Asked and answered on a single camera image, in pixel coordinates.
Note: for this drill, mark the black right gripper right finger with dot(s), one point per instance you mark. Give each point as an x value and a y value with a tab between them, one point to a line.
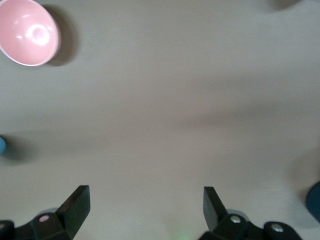
215	217

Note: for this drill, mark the dark blue saucepan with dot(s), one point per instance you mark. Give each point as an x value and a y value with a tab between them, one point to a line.
314	202

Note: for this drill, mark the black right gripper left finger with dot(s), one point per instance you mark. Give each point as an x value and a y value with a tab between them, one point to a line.
72	212

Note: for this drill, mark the blue plastic cup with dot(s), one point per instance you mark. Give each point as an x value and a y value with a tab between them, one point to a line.
2	146

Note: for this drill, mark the pink bowl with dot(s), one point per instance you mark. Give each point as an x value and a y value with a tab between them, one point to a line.
27	32

